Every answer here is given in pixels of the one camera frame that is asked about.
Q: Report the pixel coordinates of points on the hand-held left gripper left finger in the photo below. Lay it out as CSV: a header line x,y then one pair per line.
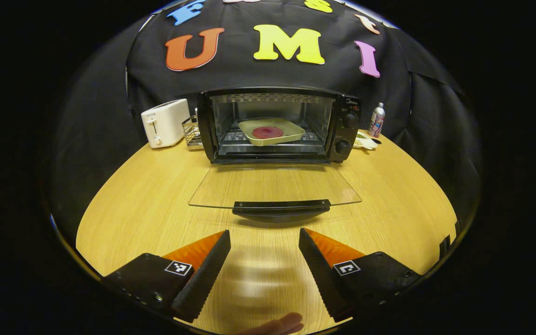
x,y
203,279

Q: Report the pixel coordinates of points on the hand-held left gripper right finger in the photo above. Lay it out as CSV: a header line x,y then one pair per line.
x,y
324,279

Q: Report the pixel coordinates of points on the black electric oven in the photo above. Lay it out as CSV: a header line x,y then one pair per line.
x,y
345,135

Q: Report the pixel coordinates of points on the cream square plate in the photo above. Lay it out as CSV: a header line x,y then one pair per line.
x,y
291,135

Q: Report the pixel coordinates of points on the pink round food slice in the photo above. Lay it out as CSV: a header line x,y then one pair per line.
x,y
268,132

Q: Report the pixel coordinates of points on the white divided bean tray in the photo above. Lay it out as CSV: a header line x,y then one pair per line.
x,y
365,142

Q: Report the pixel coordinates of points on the white toaster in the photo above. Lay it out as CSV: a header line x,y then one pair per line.
x,y
168,123

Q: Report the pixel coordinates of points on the silver printed bottle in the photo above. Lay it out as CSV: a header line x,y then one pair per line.
x,y
377,122

